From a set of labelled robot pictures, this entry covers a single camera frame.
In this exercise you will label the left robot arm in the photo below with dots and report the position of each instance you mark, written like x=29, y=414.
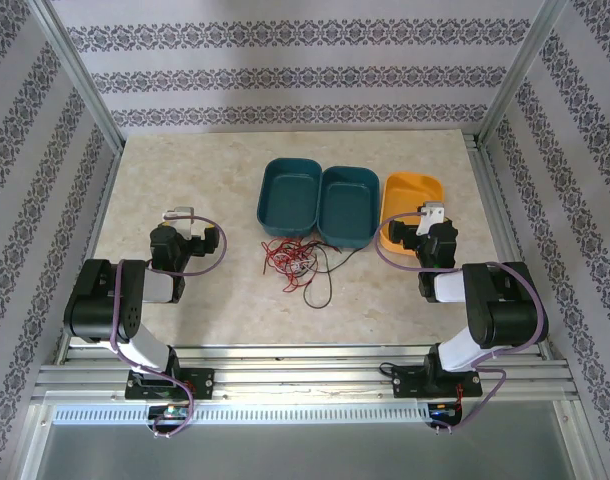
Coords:
x=102, y=310

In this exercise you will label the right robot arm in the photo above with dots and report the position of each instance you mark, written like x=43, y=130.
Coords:
x=510, y=310

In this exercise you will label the orange plastic bin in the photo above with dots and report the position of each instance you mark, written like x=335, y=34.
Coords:
x=405, y=195

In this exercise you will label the teal plastic bin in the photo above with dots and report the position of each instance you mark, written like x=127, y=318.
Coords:
x=347, y=207
x=287, y=197

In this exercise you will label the small electronics board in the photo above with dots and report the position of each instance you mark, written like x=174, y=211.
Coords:
x=171, y=412
x=442, y=412

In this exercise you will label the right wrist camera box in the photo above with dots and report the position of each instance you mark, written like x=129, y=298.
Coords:
x=431, y=217

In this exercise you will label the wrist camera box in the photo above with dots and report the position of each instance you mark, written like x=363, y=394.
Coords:
x=431, y=217
x=185, y=222

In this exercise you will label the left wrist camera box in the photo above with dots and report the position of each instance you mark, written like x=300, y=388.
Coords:
x=185, y=222

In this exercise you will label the aluminium side rail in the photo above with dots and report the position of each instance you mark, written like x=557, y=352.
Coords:
x=492, y=200
x=104, y=200

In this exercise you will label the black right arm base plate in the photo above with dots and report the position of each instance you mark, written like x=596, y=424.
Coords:
x=410, y=382

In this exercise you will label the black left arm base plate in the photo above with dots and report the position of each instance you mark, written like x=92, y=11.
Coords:
x=202, y=384

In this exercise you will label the aluminium rail frame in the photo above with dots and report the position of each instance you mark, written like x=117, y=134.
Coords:
x=310, y=380

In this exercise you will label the aluminium corner post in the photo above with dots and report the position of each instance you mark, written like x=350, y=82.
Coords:
x=520, y=75
x=77, y=75

